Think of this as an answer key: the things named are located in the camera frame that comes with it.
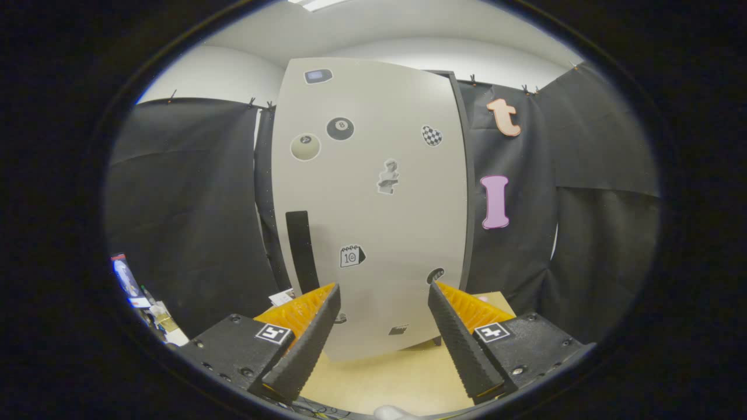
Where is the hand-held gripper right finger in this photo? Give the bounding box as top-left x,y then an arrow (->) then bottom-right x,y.
428,281 -> 596,405

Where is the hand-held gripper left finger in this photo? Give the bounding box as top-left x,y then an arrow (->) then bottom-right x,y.
175,282 -> 341,403

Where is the black cabinet door handle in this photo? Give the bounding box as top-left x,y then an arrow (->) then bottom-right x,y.
285,210 -> 320,295

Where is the black backdrop cloth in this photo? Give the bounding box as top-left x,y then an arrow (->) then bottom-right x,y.
105,61 -> 663,345

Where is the colourful clutter pile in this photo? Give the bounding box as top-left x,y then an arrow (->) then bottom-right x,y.
111,252 -> 190,348

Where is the long ceiling light panel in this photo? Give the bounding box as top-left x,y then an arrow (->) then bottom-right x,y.
289,0 -> 351,12

